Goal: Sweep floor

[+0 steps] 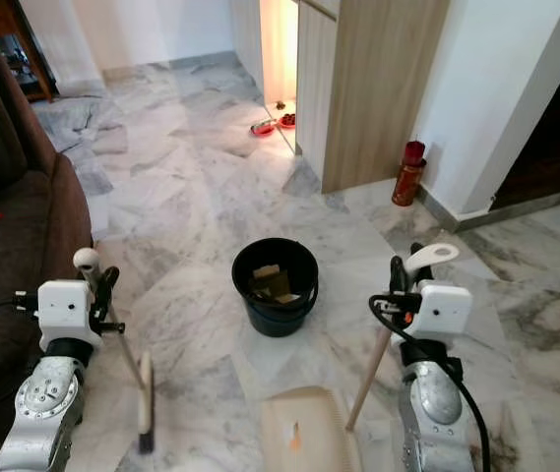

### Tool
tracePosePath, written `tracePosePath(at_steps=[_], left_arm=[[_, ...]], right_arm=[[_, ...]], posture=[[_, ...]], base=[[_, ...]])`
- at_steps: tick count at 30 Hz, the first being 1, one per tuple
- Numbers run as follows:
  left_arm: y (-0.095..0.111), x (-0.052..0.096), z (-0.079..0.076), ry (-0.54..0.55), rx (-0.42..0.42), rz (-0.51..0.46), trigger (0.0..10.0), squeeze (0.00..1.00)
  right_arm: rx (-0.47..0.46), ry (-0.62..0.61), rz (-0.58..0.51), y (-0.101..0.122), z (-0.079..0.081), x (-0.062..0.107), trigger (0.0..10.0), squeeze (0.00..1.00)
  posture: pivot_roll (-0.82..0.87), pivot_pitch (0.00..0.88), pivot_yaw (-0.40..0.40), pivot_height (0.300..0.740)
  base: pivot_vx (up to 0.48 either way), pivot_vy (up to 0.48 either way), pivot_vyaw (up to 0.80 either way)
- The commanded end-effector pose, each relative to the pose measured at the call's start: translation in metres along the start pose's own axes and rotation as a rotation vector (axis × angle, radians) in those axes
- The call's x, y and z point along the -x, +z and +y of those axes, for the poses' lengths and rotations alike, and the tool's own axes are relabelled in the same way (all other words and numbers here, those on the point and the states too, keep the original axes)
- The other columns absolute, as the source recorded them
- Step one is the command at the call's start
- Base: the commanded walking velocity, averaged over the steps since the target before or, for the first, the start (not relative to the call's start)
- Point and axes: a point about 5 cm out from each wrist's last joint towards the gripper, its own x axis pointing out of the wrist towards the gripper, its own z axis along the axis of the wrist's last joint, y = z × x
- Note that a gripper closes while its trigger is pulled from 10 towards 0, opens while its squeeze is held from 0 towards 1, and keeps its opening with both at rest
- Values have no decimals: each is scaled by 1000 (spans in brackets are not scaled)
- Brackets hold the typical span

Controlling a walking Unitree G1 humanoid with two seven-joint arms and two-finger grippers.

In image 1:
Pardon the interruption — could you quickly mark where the brown cardboard scrap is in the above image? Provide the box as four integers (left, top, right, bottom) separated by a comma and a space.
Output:
249, 263, 297, 302

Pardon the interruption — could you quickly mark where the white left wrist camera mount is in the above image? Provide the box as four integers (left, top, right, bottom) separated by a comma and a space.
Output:
37, 279, 104, 354

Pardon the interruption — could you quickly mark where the wooden broom with white knob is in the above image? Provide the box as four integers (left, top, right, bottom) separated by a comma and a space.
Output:
74, 247, 156, 456

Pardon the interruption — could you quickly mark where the dark wooden staircase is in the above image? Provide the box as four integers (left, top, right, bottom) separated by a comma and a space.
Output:
490, 54, 560, 211

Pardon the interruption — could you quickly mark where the beige dustpan with wooden handle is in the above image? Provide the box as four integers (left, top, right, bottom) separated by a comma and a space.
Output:
260, 242, 461, 472

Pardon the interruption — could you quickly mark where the red cylindrical canister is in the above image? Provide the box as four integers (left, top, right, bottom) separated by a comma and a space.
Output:
391, 139, 429, 208

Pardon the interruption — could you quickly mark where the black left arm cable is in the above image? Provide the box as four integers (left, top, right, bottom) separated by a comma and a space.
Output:
0, 294, 45, 472

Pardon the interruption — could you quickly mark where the dark brown fabric sofa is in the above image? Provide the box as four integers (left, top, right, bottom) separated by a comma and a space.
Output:
0, 44, 94, 439

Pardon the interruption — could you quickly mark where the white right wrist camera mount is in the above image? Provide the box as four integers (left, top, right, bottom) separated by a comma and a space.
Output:
406, 279, 473, 346

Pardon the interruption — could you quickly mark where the light wooden cabinet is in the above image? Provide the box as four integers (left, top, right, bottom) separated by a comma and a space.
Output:
293, 0, 452, 195

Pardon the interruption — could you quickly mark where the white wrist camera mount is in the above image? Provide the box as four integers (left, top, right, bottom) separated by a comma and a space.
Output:
37, 279, 104, 354
406, 279, 473, 346

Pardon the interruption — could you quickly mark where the black plastic bucket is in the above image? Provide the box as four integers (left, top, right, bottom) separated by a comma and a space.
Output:
230, 236, 321, 339

